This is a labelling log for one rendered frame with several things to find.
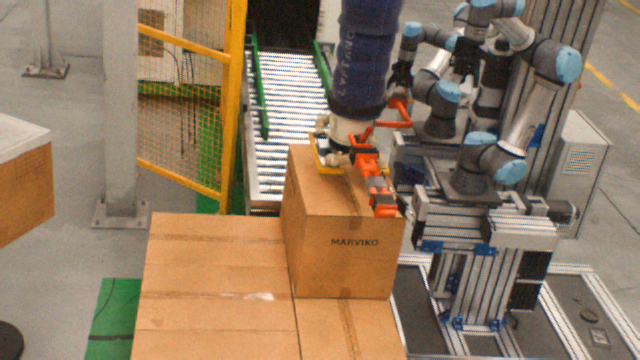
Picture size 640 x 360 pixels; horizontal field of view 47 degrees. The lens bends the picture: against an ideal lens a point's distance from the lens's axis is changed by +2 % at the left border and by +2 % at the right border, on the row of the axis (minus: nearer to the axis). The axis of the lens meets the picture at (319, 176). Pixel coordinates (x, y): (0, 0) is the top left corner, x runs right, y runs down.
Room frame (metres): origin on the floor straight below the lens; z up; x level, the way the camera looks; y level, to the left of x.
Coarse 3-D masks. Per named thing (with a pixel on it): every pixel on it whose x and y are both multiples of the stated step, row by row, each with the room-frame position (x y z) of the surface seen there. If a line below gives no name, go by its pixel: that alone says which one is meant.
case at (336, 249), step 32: (288, 160) 2.87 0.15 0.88; (288, 192) 2.78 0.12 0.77; (320, 192) 2.52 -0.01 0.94; (352, 192) 2.56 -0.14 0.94; (288, 224) 2.68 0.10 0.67; (320, 224) 2.35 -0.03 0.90; (352, 224) 2.38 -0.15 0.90; (384, 224) 2.41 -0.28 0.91; (288, 256) 2.59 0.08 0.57; (320, 256) 2.36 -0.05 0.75; (352, 256) 2.39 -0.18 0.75; (384, 256) 2.42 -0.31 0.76; (320, 288) 2.36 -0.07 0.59; (352, 288) 2.39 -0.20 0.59; (384, 288) 2.42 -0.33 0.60
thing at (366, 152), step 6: (354, 144) 2.47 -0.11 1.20; (360, 144) 2.47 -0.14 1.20; (354, 150) 2.43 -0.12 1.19; (360, 150) 2.45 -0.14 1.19; (366, 150) 2.45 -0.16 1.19; (372, 150) 2.46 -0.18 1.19; (348, 156) 2.46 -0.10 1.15; (354, 156) 2.40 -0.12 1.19; (360, 156) 2.39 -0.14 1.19; (366, 156) 2.40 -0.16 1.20; (372, 156) 2.40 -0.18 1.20; (378, 156) 2.42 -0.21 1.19; (354, 162) 2.39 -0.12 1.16; (366, 162) 2.40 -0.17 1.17
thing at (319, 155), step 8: (312, 136) 2.77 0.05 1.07; (320, 136) 2.73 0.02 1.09; (328, 136) 2.78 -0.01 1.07; (312, 144) 2.70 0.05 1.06; (320, 152) 2.62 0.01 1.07; (328, 152) 2.59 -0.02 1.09; (336, 152) 2.65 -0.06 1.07; (320, 160) 2.56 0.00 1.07; (320, 168) 2.50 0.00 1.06; (328, 168) 2.51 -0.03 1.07; (336, 168) 2.52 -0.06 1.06
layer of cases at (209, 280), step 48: (192, 240) 2.63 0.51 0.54; (240, 240) 2.69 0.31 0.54; (144, 288) 2.27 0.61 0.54; (192, 288) 2.31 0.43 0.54; (240, 288) 2.35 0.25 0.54; (288, 288) 2.39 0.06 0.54; (144, 336) 2.00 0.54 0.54; (192, 336) 2.04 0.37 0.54; (240, 336) 2.07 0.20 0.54; (288, 336) 2.11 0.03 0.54; (336, 336) 2.15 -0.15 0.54; (384, 336) 2.19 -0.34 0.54
